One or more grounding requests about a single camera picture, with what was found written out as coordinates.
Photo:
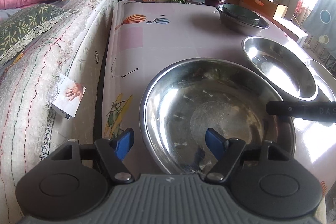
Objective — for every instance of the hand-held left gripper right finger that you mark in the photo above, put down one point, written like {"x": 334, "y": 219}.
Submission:
{"x": 214, "y": 142}

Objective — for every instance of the blue hanging cloth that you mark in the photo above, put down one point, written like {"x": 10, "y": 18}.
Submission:
{"x": 323, "y": 16}

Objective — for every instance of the green floral pillow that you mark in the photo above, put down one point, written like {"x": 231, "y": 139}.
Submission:
{"x": 26, "y": 22}

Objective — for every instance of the small white card box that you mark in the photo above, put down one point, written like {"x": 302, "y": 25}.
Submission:
{"x": 71, "y": 98}

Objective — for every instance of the teal ceramic bowl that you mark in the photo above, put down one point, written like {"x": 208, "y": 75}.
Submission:
{"x": 240, "y": 12}

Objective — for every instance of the white ceramic plate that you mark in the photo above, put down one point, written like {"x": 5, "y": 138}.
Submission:
{"x": 325, "y": 82}

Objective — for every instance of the large stainless steel plate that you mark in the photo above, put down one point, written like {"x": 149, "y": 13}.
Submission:
{"x": 183, "y": 108}

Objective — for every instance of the brown cardboard box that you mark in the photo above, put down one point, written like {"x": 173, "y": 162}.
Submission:
{"x": 262, "y": 7}

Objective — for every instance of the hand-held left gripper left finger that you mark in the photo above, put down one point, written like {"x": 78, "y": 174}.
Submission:
{"x": 123, "y": 144}

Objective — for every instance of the red hanging cloth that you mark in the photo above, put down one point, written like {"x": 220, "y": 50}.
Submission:
{"x": 300, "y": 1}

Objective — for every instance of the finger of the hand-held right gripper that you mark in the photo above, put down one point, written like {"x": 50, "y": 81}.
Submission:
{"x": 302, "y": 109}

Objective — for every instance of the medium stainless steel plate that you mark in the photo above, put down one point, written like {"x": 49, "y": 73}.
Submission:
{"x": 278, "y": 69}

